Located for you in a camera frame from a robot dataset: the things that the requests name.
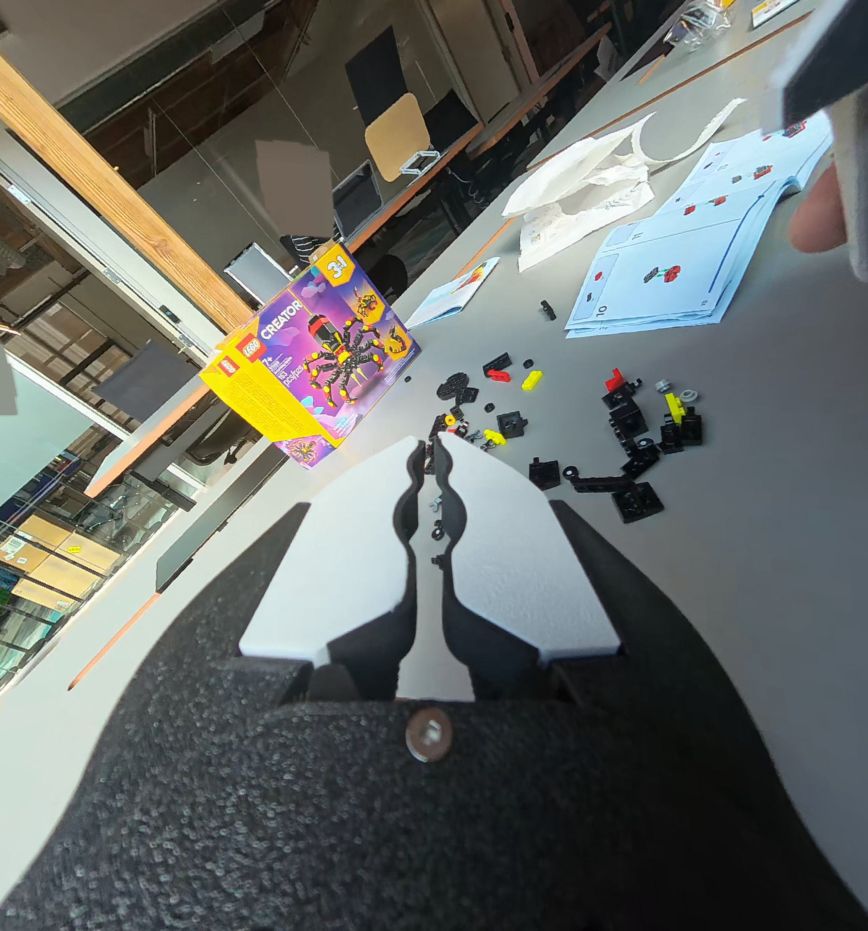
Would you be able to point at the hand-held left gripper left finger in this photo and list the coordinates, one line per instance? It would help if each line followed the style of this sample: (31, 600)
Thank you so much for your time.
(332, 567)

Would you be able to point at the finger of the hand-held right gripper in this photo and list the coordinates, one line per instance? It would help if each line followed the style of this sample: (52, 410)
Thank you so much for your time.
(774, 113)

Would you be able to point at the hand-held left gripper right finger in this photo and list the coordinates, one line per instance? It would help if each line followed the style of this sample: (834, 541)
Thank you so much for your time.
(528, 567)

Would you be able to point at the light blue instruction booklet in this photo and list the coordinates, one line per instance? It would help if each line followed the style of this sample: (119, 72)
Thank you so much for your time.
(667, 269)

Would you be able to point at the person's right hand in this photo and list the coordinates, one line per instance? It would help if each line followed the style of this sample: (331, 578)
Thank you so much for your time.
(819, 218)

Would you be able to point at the yellow card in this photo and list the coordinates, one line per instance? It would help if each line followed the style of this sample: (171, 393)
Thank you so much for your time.
(772, 9)

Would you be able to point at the clear plastic bags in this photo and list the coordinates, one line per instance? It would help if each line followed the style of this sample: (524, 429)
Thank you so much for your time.
(699, 22)

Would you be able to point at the flat yellow toy piece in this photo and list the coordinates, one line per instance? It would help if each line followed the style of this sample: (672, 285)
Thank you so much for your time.
(495, 437)

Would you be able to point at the dark square plate with stud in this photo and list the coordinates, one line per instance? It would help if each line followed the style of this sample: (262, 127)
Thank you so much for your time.
(512, 423)

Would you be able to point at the cluster of black bricks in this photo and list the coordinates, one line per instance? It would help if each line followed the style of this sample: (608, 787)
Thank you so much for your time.
(627, 418)

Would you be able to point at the small yellow toy plate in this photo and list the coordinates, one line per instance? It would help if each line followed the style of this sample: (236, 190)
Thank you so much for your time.
(532, 380)

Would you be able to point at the round black toy plate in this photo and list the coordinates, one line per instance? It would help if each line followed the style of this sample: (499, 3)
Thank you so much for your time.
(452, 384)

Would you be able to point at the torn white paper bag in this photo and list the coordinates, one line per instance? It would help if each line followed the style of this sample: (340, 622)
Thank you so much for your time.
(579, 167)

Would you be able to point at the grey side table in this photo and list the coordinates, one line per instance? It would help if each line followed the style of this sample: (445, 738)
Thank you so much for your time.
(150, 436)

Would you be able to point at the purple yellow toy set box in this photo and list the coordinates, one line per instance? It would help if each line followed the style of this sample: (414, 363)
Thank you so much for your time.
(317, 342)

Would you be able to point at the dark monitor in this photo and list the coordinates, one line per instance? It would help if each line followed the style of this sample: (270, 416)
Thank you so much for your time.
(147, 378)

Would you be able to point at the storage shelf with boxes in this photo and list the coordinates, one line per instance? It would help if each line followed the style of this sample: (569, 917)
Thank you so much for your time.
(48, 560)

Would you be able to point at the small folded leaflet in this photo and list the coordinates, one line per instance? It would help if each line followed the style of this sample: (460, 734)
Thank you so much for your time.
(448, 294)

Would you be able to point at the wooden chair back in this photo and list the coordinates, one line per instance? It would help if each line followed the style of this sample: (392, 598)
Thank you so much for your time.
(397, 138)

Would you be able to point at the black toy bracket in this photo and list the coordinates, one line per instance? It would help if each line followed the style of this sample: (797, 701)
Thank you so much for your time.
(544, 473)

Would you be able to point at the black rail under desk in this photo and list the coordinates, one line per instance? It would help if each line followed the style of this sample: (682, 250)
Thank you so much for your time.
(208, 524)

